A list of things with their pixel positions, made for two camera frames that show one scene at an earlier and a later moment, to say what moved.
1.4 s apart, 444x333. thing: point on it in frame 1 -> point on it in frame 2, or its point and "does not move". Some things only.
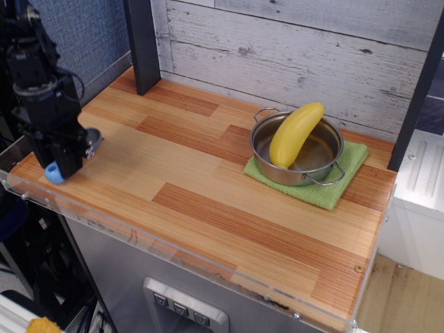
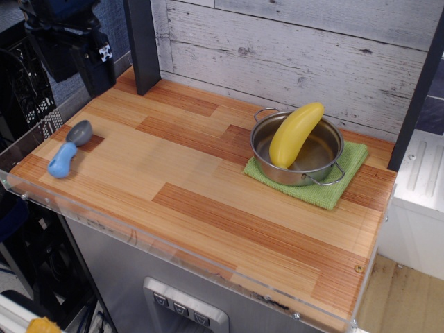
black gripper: x=50 y=111 -> x=84 y=28
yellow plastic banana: x=288 y=134 does not move
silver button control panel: x=171 y=309 does not move
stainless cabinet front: x=118 y=270 does not move
